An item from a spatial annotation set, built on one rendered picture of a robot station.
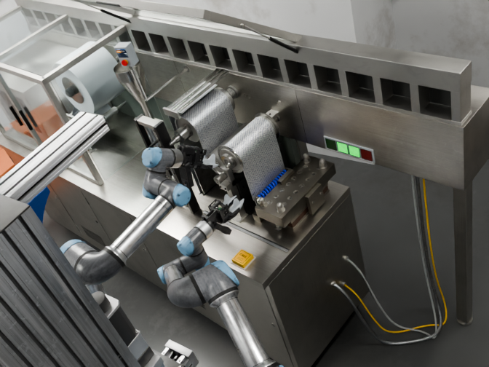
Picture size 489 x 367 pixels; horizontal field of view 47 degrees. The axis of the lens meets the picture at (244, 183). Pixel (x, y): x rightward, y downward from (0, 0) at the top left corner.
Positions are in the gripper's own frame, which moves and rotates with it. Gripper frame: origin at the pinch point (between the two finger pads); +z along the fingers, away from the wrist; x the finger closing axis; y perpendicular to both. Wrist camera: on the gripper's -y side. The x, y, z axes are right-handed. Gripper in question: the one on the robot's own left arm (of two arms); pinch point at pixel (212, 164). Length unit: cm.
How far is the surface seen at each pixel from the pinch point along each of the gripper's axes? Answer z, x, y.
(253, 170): 22.5, -4.2, -0.4
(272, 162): 34.7, -4.2, 3.3
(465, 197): 71, -81, 10
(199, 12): -38, -16, 56
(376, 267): 139, -19, -55
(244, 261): 14.9, -16.6, -38.4
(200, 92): 10.3, 26.2, 27.0
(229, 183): 17.1, 3.3, -8.8
